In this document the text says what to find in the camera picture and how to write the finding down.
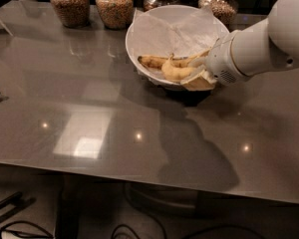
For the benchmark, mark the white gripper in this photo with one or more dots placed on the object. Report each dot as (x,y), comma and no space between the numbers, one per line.
(220,63)

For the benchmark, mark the short yellow banana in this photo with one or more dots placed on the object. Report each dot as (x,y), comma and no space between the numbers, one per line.
(175,70)

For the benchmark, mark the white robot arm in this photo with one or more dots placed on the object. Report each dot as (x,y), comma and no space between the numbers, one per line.
(271,45)

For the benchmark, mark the white bowl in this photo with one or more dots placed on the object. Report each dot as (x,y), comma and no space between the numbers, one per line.
(146,27)

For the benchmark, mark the long yellow banana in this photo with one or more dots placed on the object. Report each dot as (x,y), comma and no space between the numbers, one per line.
(156,62)

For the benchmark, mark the white paper liner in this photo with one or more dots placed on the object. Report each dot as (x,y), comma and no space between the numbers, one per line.
(169,30)

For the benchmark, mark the right glass jar of grains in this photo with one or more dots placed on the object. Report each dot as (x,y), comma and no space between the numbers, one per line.
(223,10)

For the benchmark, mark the glass jar of grains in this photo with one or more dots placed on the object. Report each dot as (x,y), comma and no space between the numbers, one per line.
(72,13)
(223,10)
(116,14)

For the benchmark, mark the black stand on floor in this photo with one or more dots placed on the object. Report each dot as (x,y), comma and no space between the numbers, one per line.
(13,204)

